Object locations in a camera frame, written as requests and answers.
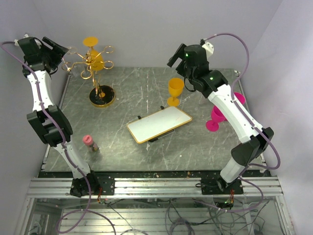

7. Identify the yellow wine glass front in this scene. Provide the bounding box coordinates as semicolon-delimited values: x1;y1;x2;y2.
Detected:
167;78;184;107

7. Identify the yellow wine glass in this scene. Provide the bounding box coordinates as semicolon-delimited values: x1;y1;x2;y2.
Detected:
167;78;184;107
83;37;104;71

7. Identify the pink wine glass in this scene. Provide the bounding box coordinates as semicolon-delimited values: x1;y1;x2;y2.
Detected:
206;106;227;132
234;92;246;105

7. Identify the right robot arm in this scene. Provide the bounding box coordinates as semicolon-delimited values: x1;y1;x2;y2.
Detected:
167;43;274;194

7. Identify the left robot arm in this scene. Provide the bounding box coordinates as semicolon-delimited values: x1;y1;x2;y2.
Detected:
17;37;101;197

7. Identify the small bottle pink cap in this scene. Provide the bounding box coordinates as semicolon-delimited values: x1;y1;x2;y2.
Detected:
82;135;99;152

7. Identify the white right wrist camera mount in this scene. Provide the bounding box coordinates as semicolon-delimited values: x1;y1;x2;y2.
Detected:
200;39;214;60

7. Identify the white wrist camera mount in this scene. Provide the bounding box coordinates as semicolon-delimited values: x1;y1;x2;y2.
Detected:
14;33;29;47
200;39;214;60

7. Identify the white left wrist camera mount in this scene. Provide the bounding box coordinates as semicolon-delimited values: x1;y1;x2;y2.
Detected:
14;33;29;47

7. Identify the black wire tablet stand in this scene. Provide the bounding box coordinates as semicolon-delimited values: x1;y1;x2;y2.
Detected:
137;106;175;142

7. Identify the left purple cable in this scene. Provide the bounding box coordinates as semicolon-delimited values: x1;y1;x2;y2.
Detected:
0;41;115;233

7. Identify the purple cable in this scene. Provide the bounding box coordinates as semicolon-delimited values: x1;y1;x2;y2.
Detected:
0;41;115;233
202;32;282;212

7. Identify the white tablet yellow frame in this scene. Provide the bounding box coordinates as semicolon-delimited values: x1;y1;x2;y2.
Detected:
127;106;192;144

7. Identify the gold wire wine glass rack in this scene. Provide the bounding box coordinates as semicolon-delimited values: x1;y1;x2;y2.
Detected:
71;46;116;108

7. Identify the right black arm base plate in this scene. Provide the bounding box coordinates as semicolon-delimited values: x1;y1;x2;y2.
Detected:
195;178;244;195

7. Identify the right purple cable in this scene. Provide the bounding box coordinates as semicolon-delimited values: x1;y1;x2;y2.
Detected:
202;32;282;212

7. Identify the aluminium mounting rail frame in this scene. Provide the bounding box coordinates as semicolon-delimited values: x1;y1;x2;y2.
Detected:
15;177;295;235

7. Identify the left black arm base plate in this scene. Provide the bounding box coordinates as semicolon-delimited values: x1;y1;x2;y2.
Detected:
70;174;115;197

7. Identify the cable tangle under table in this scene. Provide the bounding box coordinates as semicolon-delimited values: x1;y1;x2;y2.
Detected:
56;193;269;235

